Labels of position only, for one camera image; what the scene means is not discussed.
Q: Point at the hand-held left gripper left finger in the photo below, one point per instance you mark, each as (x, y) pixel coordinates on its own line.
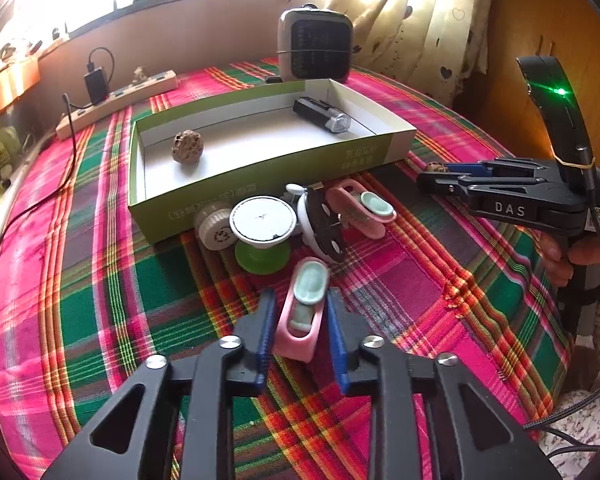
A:
(266, 330)

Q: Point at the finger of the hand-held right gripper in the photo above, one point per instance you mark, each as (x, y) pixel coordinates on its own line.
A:
(440, 183)
(465, 169)

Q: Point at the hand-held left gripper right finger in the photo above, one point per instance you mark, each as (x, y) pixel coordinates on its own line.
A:
(336, 335)

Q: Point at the brown walnut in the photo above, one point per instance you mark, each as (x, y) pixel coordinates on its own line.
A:
(187, 147)
(436, 167)

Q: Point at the pink toy shoe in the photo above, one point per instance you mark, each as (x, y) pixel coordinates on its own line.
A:
(300, 340)
(352, 210)

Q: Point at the black disc toy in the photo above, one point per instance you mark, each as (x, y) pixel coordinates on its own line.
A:
(325, 230)

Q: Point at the white round cap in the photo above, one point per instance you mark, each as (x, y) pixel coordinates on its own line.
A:
(212, 230)

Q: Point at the green white cardboard box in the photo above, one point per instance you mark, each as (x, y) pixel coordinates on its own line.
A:
(260, 130)

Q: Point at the yellow rubber band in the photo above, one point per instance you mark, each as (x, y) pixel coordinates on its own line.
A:
(575, 164)

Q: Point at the green white yo-yo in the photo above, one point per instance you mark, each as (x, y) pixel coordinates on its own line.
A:
(262, 217)

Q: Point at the plaid tablecloth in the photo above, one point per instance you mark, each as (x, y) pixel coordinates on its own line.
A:
(130, 310)

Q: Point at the black flashlight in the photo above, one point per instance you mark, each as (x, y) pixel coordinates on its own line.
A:
(315, 110)

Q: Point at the beige heart print curtain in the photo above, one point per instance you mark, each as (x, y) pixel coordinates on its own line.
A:
(430, 25)

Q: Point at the wooden wardrobe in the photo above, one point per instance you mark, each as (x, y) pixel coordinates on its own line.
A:
(520, 20)

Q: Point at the grey fan heater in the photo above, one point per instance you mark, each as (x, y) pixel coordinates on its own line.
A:
(315, 45)

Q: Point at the beige power strip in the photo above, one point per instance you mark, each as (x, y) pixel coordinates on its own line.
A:
(125, 92)

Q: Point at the white power plug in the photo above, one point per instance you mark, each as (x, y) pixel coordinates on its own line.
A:
(139, 75)

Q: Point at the black charger adapter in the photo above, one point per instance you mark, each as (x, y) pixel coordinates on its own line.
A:
(96, 87)

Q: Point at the orange container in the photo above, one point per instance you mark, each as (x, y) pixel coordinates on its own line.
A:
(10, 87)

